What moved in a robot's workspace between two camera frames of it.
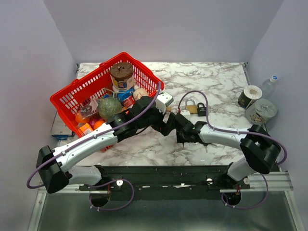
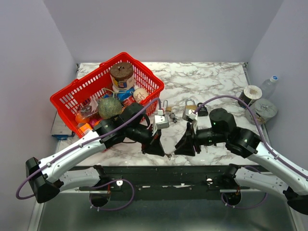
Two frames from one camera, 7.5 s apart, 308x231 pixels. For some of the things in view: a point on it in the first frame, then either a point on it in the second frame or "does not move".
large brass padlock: [192, 109] does not move
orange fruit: [80, 119] does not move
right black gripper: [180, 139] -> [185, 146]
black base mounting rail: [164, 183] does not move
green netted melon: [108, 107] does not move
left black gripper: [163, 128] -> [155, 148]
